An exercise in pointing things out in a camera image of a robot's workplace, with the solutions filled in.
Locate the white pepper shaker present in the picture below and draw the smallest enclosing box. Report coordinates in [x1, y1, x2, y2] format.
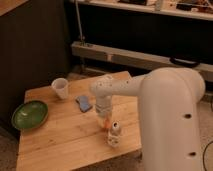
[107, 122, 121, 147]

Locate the wooden table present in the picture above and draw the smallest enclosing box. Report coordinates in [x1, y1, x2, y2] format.
[16, 78, 141, 171]

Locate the metal pole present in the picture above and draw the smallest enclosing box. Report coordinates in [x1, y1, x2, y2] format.
[75, 0, 85, 44]

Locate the green bowl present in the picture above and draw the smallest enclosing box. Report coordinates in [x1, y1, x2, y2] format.
[11, 100, 48, 131]

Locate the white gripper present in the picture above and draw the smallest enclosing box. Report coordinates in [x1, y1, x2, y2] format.
[95, 96, 113, 128]

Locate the black cable loop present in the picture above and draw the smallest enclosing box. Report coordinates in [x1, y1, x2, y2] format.
[169, 56, 202, 69]

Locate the white paper cup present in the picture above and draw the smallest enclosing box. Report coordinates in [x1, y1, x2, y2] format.
[51, 78, 69, 99]

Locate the metal shelf rail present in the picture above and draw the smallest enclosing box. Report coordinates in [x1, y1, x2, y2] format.
[70, 41, 213, 81]

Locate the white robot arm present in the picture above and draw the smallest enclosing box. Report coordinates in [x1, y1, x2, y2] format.
[90, 67, 205, 171]

